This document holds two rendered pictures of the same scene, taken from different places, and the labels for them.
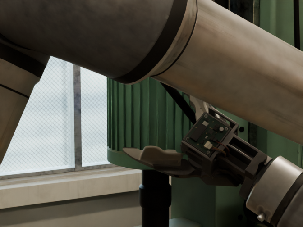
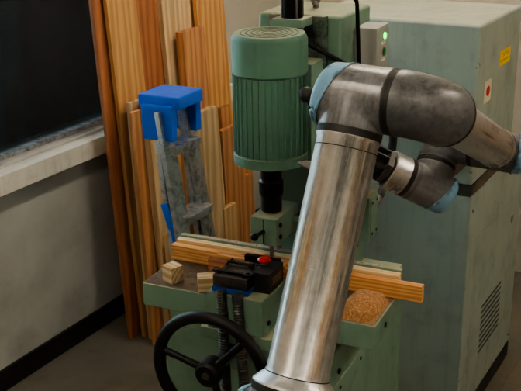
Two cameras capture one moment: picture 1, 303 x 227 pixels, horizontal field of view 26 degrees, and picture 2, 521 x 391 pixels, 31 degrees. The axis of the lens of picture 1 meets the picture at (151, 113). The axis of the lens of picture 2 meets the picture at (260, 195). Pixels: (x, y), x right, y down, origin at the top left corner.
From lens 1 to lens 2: 1.34 m
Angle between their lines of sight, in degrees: 32
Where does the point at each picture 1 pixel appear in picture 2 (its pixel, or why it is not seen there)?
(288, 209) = (413, 184)
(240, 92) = (472, 140)
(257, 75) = (479, 131)
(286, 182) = (410, 167)
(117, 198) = (32, 187)
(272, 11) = (339, 37)
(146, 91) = (283, 114)
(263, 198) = (398, 180)
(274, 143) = not seen: hidden behind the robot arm
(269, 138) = not seen: hidden behind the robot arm
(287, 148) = not seen: hidden behind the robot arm
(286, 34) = (346, 52)
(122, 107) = (265, 128)
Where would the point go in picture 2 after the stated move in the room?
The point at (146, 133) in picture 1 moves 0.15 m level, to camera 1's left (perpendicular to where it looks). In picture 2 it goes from (283, 144) to (225, 155)
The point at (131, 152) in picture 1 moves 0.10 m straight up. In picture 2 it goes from (304, 163) to (304, 119)
